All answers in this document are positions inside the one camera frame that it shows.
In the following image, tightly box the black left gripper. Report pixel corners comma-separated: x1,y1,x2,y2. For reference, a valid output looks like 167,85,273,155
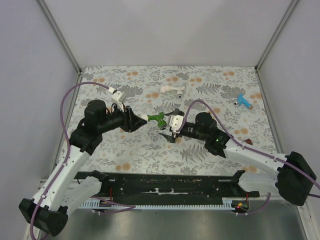
98,102,147,133

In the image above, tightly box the white PVC elbow fitting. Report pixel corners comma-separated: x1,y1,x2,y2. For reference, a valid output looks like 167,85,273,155
139,114,149,122

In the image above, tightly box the green faucet chrome knob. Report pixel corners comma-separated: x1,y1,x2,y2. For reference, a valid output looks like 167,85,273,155
147,112,167,130

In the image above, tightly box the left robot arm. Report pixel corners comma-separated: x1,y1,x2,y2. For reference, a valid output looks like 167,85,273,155
18,100,148,238

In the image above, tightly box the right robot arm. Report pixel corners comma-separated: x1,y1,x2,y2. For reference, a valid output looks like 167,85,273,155
157,109,317,206

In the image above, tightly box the white faucet with elbow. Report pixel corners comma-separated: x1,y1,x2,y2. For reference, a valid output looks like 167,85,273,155
160,85,186,98

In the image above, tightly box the floral patterned table mat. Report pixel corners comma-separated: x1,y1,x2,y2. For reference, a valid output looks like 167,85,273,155
68,66,276,176

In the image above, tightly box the blue faucet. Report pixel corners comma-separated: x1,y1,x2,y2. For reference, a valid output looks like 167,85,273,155
233,93,253,110

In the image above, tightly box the brown faucet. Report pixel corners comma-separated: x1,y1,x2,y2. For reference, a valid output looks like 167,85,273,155
245,138,253,145

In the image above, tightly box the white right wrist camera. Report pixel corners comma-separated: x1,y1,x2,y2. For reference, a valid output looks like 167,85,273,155
168,114,184,134

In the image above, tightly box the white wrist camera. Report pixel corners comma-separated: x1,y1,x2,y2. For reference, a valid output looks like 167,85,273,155
108,87,125,112
168,114,184,134

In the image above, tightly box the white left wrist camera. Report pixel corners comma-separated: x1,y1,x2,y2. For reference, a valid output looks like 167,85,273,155
108,87,125,112

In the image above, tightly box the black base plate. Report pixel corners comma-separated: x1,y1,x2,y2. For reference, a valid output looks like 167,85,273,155
53,171,261,203

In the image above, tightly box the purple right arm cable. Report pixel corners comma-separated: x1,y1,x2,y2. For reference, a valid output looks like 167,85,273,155
178,99,320,216

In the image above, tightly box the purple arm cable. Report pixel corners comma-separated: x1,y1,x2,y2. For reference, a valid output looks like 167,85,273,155
178,99,320,216
29,81,137,240

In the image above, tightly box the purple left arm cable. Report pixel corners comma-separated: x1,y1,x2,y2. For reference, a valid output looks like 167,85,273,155
29,81,137,240

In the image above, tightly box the white slotted cable duct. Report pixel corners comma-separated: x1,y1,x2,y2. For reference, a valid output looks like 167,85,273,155
79,197,238,210

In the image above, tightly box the aluminium left corner post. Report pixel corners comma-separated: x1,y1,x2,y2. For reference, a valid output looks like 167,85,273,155
37,0,83,76

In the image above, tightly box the aluminium corner post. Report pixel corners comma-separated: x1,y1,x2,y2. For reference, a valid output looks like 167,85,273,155
37,0,83,76
253,0,301,72

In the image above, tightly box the aluminium right corner post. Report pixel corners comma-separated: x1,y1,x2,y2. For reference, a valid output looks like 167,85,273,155
253,0,301,72

